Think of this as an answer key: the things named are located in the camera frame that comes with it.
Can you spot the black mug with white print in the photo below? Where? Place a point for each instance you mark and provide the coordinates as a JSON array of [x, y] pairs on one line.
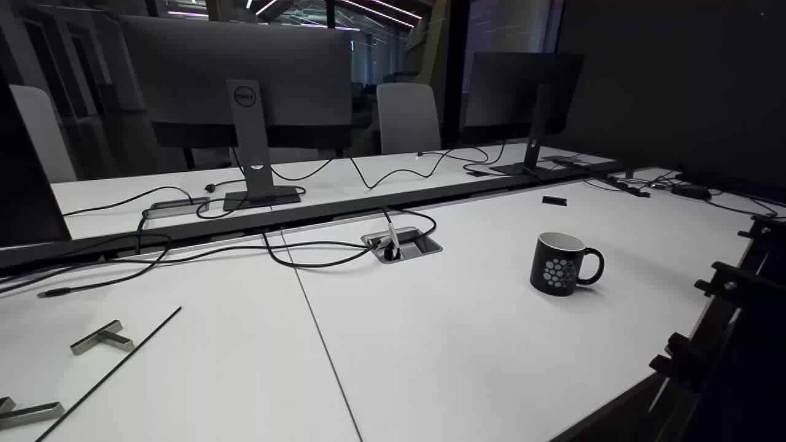
[[555, 266]]

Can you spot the grey table power socket box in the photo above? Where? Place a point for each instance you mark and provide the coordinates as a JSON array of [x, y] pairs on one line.
[[413, 244]]

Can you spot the white office chair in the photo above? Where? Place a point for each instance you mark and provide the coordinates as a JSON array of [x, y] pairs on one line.
[[409, 119]]

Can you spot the small black block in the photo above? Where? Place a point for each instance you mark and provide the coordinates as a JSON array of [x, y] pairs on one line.
[[554, 200]]

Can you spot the dark monitor with thin stand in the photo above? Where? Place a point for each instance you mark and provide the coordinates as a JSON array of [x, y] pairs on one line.
[[517, 88]]

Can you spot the Dell monitor with grey stand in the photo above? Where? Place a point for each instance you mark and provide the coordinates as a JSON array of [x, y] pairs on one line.
[[246, 73]]

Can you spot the grey adapter hub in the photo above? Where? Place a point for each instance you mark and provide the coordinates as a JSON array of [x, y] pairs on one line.
[[176, 203]]

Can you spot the black monitor with flat base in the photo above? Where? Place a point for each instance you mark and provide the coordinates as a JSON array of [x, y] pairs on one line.
[[25, 188]]

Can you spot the black desk divider rail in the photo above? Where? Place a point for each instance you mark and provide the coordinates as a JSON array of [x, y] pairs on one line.
[[328, 212]]

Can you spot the metal T bracket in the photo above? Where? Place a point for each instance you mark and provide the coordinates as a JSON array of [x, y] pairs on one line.
[[99, 337], [33, 411]]

